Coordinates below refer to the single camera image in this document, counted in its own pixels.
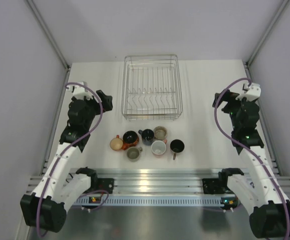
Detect beige speckled cup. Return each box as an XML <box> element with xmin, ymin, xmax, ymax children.
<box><xmin>153</xmin><ymin>126</ymin><xmax>168</xmax><ymax>141</ymax></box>

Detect grey-green cup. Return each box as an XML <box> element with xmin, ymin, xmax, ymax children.
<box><xmin>127</xmin><ymin>146</ymin><xmax>143</xmax><ymax>162</ymax></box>

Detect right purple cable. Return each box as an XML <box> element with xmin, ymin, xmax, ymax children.
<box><xmin>213</xmin><ymin>77</ymin><xmax>290</xmax><ymax>238</ymax></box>

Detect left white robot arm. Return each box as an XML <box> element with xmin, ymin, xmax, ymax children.
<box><xmin>20</xmin><ymin>84</ymin><xmax>113</xmax><ymax>237</ymax></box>

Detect small orange cup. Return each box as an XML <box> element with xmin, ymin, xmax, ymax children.
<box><xmin>110</xmin><ymin>135</ymin><xmax>124</xmax><ymax>151</ymax></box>

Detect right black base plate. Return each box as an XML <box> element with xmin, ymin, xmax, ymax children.
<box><xmin>202</xmin><ymin>178</ymin><xmax>225</xmax><ymax>195</ymax></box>

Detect orange cup black interior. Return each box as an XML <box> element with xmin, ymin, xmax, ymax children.
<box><xmin>122</xmin><ymin>130</ymin><xmax>139</xmax><ymax>150</ymax></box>

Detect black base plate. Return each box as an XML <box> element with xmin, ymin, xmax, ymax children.
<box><xmin>94</xmin><ymin>178</ymin><xmax>114</xmax><ymax>194</ymax></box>
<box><xmin>202</xmin><ymin>178</ymin><xmax>225</xmax><ymax>195</ymax></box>

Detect metal wire dish rack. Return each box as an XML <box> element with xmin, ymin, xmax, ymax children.
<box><xmin>121</xmin><ymin>53</ymin><xmax>183</xmax><ymax>120</ymax></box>

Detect slotted cable duct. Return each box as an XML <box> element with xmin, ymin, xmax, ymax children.
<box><xmin>74</xmin><ymin>195</ymin><xmax>238</xmax><ymax>207</ymax></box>

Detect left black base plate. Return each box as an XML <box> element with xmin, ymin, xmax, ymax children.
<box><xmin>94</xmin><ymin>178</ymin><xmax>114</xmax><ymax>194</ymax></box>

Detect black cup brown handle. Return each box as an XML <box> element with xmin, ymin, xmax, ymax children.
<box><xmin>170</xmin><ymin>139</ymin><xmax>185</xmax><ymax>160</ymax></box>

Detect aluminium rail frame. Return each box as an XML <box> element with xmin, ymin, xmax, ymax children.
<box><xmin>26</xmin><ymin>167</ymin><xmax>290</xmax><ymax>198</ymax></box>

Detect pink cup white interior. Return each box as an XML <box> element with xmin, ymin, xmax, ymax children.
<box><xmin>151</xmin><ymin>139</ymin><xmax>167</xmax><ymax>157</ymax></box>

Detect dark blue cup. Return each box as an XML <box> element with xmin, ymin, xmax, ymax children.
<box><xmin>138</xmin><ymin>129</ymin><xmax>155</xmax><ymax>146</ymax></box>

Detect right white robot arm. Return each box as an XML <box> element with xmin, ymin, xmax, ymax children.
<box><xmin>212</xmin><ymin>90</ymin><xmax>290</xmax><ymax>240</ymax></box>

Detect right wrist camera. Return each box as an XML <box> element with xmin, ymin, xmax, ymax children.
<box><xmin>236</xmin><ymin>83</ymin><xmax>261</xmax><ymax>102</ymax></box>

